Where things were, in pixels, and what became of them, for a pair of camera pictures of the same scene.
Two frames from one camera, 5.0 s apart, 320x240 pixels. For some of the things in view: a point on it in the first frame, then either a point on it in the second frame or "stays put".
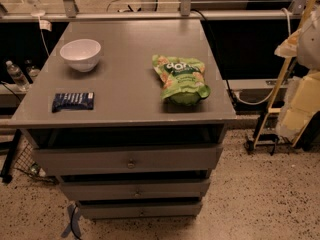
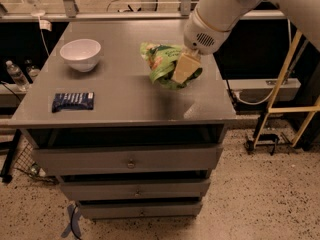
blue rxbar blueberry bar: (73, 101) stays put
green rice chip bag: (183, 80) -> (160, 61)
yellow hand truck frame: (271, 109) stays put
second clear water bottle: (31, 68) stays put
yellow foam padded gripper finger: (303, 96) -> (198, 39)
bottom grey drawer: (141, 210) stays put
